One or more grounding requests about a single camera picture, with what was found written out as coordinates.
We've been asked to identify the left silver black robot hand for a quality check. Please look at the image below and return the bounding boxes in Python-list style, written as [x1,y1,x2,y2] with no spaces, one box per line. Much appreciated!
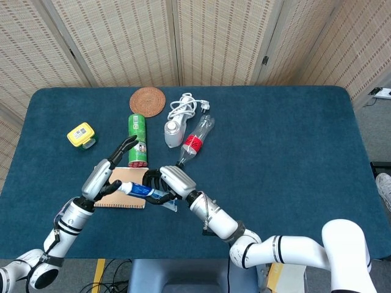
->
[81,136,139,202]

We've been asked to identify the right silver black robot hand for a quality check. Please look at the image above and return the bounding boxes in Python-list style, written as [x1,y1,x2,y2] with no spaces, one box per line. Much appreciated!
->
[141,165,197,205]

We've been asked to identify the blue white toothpaste tube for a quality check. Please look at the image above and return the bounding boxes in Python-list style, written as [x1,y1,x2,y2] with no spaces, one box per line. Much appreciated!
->
[118,181,178,213]

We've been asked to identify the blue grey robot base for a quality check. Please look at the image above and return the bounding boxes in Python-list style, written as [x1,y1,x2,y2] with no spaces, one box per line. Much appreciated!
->
[127,259,263,293]

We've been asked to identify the tan spiral notebook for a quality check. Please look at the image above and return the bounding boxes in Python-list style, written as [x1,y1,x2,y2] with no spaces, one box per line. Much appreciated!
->
[93,166,150,210]

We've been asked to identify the clear bottle red label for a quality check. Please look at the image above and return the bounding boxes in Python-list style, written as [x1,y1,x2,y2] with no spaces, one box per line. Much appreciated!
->
[176,115,216,168]

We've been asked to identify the green box yellow lid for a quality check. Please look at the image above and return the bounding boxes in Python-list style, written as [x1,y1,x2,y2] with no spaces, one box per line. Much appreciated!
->
[67,122,99,150]

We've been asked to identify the green cylindrical snack can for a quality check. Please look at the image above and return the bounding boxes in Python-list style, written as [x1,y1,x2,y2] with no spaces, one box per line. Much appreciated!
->
[127,114,150,168]

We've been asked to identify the round woven rattan coaster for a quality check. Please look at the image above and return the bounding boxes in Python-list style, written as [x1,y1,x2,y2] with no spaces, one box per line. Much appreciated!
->
[129,87,167,118]

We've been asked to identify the blue table cloth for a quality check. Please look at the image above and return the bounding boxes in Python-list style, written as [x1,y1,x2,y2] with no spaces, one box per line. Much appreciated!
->
[0,85,391,260]

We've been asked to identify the woven folding screen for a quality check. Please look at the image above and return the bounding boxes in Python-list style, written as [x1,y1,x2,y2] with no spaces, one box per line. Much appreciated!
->
[0,0,391,193]

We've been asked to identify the cardboard box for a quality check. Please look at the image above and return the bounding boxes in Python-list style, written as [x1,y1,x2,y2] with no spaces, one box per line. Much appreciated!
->
[264,264,308,293]

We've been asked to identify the black stand foot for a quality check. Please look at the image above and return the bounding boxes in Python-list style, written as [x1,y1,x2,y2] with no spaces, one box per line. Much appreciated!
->
[370,161,391,178]

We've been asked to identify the white sneaker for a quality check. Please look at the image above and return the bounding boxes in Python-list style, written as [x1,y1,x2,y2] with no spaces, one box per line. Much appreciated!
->
[376,173,391,211]

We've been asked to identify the white power strip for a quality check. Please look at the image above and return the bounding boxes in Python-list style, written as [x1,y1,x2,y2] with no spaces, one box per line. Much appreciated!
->
[368,87,391,100]

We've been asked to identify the white power cord with plug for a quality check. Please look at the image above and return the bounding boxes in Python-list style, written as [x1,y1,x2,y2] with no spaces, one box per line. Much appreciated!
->
[167,93,211,121]

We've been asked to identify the black floor cables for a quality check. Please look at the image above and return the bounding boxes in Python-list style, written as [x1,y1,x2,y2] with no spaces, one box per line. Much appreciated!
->
[78,259,132,293]

